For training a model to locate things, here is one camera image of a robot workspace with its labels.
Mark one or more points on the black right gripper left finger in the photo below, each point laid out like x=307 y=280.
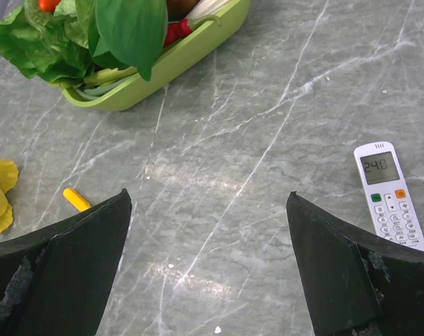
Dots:
x=57 y=280

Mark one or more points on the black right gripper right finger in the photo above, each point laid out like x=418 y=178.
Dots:
x=354 y=282

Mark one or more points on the yellow chili pepper toy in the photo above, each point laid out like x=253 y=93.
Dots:
x=108 y=76

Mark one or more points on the green lettuce toy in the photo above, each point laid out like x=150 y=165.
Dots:
x=52 y=46

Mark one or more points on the dark green bok choy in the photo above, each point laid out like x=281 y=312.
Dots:
x=124 y=34

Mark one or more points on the light green plastic basket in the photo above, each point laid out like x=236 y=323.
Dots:
x=172 y=63

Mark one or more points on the orange carrot toy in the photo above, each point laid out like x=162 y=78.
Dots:
x=48 y=6

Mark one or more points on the red chili pepper toy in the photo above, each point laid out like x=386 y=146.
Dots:
x=177 y=30

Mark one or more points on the white garlic toy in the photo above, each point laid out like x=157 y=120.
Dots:
x=206 y=7

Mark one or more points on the yellow handled screwdriver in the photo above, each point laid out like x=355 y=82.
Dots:
x=76 y=199

